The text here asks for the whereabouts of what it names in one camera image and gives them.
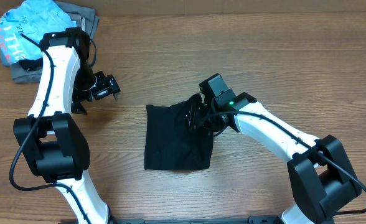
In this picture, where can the black t-shirt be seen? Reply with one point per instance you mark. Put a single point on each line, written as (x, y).
(170, 145)

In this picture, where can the light blue printed t-shirt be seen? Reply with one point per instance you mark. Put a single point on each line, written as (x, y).
(33, 18)

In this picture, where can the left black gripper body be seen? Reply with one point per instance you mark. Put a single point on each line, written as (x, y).
(89, 85)

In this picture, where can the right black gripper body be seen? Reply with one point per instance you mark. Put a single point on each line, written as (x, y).
(212, 120)

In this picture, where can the folded grey garment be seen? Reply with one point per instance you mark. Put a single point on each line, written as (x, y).
(69, 15)

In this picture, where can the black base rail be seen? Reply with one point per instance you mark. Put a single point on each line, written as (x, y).
(262, 219)

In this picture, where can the small black garment in pile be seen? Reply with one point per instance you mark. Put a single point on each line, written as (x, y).
(31, 65)

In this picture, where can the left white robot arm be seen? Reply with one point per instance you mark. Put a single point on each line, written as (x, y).
(53, 152)

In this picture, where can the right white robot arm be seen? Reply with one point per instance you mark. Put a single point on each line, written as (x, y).
(322, 178)

